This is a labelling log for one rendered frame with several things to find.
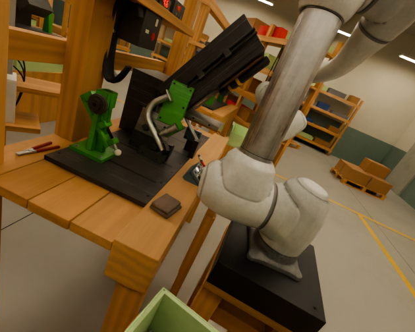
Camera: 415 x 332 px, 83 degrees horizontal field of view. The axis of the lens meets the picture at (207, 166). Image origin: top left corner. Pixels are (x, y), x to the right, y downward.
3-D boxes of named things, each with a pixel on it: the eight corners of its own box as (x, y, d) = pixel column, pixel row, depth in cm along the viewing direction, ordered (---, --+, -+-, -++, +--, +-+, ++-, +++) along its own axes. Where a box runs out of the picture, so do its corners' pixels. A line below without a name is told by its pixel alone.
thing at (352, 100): (328, 156, 894) (365, 100, 808) (253, 122, 923) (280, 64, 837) (325, 152, 944) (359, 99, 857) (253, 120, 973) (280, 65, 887)
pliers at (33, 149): (50, 143, 97) (50, 140, 96) (60, 148, 96) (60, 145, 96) (10, 152, 82) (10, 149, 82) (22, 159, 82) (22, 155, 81)
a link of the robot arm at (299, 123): (278, 147, 109) (267, 124, 113) (311, 130, 104) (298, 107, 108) (274, 141, 100) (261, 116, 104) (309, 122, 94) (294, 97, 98)
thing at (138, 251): (222, 154, 208) (228, 139, 202) (144, 296, 69) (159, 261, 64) (207, 147, 208) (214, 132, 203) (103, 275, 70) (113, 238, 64)
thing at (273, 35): (244, 177, 383) (327, 19, 291) (194, 124, 557) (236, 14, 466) (267, 180, 412) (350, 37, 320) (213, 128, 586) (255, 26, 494)
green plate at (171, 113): (181, 130, 123) (197, 92, 120) (177, 129, 115) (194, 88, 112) (161, 121, 124) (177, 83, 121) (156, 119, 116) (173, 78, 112)
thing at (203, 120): (221, 127, 140) (223, 122, 139) (217, 132, 125) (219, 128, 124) (163, 101, 142) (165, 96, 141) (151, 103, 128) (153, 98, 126)
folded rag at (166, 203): (165, 197, 90) (166, 192, 89) (181, 209, 88) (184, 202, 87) (148, 207, 82) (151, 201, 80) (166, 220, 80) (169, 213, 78)
